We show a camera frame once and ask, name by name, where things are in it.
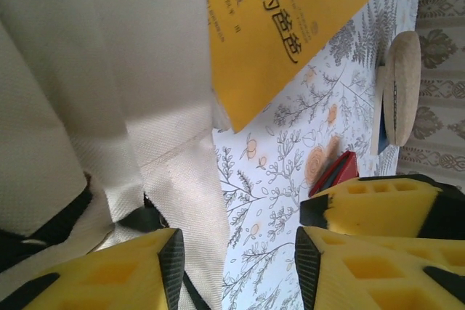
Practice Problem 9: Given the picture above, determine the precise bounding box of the yellow picture book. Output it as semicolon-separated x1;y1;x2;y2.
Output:
203;0;371;134

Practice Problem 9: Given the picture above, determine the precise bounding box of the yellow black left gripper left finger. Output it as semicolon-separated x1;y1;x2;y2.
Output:
0;228;187;310

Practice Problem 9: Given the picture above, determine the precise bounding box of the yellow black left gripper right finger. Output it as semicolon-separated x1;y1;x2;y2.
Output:
294;225;465;310

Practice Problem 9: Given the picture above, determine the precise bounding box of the floral tablecloth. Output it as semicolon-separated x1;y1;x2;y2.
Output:
212;0;426;310

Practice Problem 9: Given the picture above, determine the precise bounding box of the beige felt pencil case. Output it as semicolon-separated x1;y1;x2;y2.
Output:
376;31;422;146

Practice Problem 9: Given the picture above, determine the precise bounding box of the red leather wallet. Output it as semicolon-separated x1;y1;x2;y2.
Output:
308;150;360;197

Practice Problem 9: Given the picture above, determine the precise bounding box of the beige canvas backpack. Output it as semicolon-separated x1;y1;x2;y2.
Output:
0;0;233;310

